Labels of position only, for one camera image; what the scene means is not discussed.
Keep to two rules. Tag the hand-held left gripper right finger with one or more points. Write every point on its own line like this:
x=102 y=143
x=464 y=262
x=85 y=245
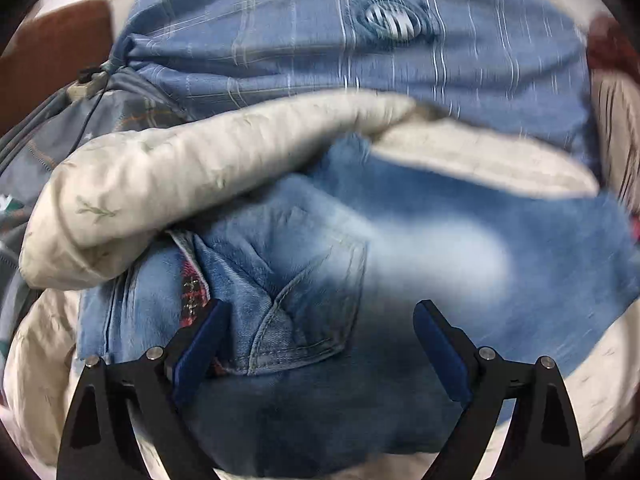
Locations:
x=442 y=355

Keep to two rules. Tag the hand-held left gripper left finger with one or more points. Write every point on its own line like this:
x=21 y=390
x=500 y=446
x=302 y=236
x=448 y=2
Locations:
x=200 y=355

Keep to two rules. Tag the blue denim pants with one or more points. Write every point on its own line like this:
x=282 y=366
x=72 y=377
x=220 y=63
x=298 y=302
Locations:
x=310 y=270

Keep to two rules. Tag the cream leaf-print quilt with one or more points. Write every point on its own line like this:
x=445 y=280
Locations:
x=175 y=170

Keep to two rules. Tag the grey star-print bedsheet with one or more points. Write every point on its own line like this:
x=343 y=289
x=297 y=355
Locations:
x=45 y=135

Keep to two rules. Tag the striped beige pillow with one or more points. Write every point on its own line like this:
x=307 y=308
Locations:
x=617 y=125

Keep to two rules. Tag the beige power strip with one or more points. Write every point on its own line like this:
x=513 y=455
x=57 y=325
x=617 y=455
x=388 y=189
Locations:
x=87 y=87

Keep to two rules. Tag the blue plaid pillow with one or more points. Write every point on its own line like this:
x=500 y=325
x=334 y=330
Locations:
x=280 y=35

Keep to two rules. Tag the brown headboard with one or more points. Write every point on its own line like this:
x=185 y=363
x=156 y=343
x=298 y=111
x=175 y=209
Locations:
x=50 y=55

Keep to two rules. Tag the reddish brown cloth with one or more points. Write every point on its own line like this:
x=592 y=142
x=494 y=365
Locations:
x=607 y=45

